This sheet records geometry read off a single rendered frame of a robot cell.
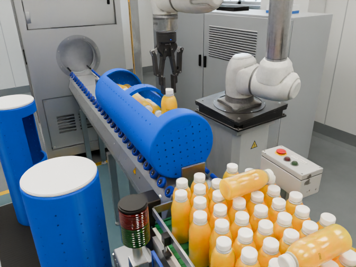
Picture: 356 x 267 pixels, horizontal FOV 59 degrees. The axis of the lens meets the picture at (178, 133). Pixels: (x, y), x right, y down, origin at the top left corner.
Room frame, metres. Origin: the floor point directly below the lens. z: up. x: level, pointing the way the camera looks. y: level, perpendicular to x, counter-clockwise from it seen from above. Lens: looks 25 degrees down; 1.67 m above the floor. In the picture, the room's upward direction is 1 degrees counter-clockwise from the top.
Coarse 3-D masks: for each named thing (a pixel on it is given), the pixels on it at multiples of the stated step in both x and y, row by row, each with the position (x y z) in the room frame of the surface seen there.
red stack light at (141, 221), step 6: (144, 210) 0.53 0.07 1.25; (120, 216) 0.52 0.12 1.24; (126, 216) 0.51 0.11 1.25; (132, 216) 0.51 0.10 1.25; (138, 216) 0.51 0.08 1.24; (144, 216) 0.52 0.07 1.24; (120, 222) 0.53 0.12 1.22; (126, 222) 0.51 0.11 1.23; (132, 222) 0.51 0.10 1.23; (138, 222) 0.51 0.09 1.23; (144, 222) 0.52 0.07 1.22; (126, 228) 0.51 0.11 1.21; (132, 228) 0.51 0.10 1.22; (138, 228) 0.51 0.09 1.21
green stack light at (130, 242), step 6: (120, 228) 0.53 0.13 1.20; (144, 228) 0.52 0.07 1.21; (126, 234) 0.51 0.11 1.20; (132, 234) 0.51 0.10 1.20; (138, 234) 0.51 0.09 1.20; (144, 234) 0.52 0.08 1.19; (126, 240) 0.52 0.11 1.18; (132, 240) 0.51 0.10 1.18; (138, 240) 0.51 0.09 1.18; (144, 240) 0.52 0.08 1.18; (126, 246) 0.52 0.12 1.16; (132, 246) 0.51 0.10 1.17; (138, 246) 0.51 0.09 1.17
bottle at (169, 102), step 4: (164, 96) 1.20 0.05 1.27; (168, 96) 1.20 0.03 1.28; (172, 96) 1.20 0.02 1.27; (164, 100) 1.19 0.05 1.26; (168, 100) 1.19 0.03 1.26; (172, 100) 1.19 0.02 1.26; (164, 104) 1.19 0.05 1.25; (168, 104) 1.18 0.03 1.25; (172, 104) 1.18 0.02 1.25; (176, 104) 1.20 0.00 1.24; (164, 108) 1.18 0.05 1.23; (168, 108) 1.18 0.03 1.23; (172, 108) 1.18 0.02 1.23; (176, 108) 1.20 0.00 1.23; (164, 112) 1.19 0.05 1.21
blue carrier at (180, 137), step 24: (120, 72) 1.90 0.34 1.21; (96, 96) 1.80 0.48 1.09; (120, 96) 1.48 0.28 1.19; (144, 96) 1.86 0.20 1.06; (120, 120) 1.38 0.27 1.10; (144, 120) 1.18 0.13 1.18; (168, 120) 1.09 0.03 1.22; (192, 120) 1.13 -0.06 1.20; (144, 144) 1.10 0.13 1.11; (168, 144) 1.08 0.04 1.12; (192, 144) 1.13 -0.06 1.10; (168, 168) 1.08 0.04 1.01
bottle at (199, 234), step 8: (192, 224) 0.71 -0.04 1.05; (200, 224) 0.70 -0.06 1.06; (208, 224) 0.71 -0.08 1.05; (192, 232) 0.70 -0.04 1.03; (200, 232) 0.69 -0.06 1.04; (208, 232) 0.70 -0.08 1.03; (192, 240) 0.69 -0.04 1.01; (200, 240) 0.68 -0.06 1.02; (208, 240) 0.69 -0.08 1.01; (192, 248) 0.69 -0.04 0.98; (200, 248) 0.68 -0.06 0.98; (208, 248) 0.69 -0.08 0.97; (192, 256) 0.69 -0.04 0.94; (200, 256) 0.68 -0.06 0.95; (208, 256) 0.70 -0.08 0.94; (200, 264) 0.68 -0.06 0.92; (208, 264) 0.70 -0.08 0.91
